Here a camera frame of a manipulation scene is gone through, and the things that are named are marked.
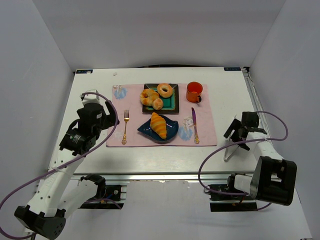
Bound sugared ring donut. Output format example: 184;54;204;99
157;83;173;98

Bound striped orange croissant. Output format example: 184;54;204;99
150;112;167;140

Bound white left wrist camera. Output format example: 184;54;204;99
80;89;100;106

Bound purple gold table knife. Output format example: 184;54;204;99
191;107;200;145

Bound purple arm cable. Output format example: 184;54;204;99
0;91;120;238
197;110;289;211

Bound orange metal mug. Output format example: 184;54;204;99
186;81;203;103

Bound small round bun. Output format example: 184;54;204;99
152;98;164;111

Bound metal food tongs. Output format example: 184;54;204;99
223;115;240;162

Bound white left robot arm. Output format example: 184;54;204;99
14;100;119;240

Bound blue label sticker right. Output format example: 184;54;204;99
223;67;242;72

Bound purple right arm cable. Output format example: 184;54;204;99
197;110;289;211

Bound blue shell-shaped dish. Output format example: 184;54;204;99
137;115;179;144

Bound gold ornate fork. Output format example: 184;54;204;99
121;109;130;145

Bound black square plate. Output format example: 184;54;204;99
142;83;180;115

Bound pink cartoon placemat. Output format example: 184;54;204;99
106;83;218;148

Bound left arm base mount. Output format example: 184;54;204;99
78;174;127;210

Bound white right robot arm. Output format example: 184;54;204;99
223;111;297;206

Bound blue label sticker left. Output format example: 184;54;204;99
75;69;93;74

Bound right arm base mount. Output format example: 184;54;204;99
203;173;258;213

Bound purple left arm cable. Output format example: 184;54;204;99
0;91;120;238

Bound blue label sticker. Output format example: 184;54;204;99
75;69;93;74
223;67;242;72

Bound curled croissant bread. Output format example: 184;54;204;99
139;88;160;106

